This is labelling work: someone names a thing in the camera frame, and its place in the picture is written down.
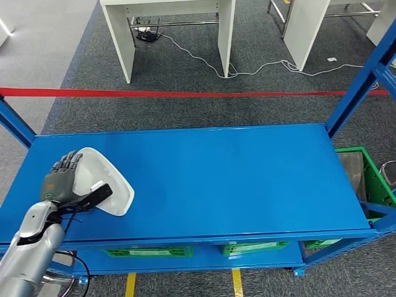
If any red barrier belt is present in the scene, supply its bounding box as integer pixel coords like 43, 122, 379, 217
0, 87, 390, 99

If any chrome rimmed round base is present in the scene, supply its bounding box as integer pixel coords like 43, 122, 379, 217
379, 160, 396, 190

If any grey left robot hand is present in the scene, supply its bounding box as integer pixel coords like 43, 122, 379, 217
39, 150, 84, 206

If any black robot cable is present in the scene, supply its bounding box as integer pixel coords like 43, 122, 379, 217
52, 251, 91, 297

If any grey liner sheet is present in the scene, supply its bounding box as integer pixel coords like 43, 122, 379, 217
337, 152, 367, 202

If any blue metal shelf rack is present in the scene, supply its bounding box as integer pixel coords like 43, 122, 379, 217
0, 18, 396, 286

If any black router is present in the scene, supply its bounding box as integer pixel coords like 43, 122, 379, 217
135, 29, 163, 43

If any green plastic crate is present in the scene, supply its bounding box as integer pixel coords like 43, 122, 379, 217
305, 146, 396, 250
221, 241, 290, 257
103, 246, 194, 258

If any yellow floor tape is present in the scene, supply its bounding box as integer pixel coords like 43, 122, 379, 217
124, 273, 137, 297
231, 269, 244, 297

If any white curved plastic part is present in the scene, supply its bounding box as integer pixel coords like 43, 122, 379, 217
72, 147, 136, 217

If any white desk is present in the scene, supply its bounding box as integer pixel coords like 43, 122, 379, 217
267, 0, 396, 72
100, 0, 236, 85

